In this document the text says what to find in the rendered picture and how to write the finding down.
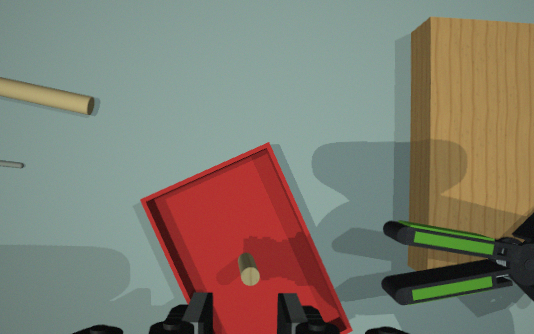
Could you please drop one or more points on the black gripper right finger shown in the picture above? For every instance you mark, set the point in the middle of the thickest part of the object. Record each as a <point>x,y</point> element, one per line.
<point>291,319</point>

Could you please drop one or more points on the light brown wooden board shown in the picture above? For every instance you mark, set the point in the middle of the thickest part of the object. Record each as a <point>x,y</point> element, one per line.
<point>472,125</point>

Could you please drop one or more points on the beige cylinder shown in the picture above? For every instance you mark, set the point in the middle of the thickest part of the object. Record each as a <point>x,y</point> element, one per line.
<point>248,269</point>

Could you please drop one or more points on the red open tray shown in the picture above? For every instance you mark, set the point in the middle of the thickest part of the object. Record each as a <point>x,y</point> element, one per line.
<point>243,205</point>

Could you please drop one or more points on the tan wooden dowel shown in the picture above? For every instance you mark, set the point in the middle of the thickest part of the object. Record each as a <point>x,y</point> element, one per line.
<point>46,96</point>

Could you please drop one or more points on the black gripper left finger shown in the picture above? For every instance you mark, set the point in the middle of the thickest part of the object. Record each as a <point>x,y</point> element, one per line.
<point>198,319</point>

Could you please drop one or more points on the grey metal bolt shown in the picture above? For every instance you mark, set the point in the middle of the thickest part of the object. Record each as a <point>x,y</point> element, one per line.
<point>11,164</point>

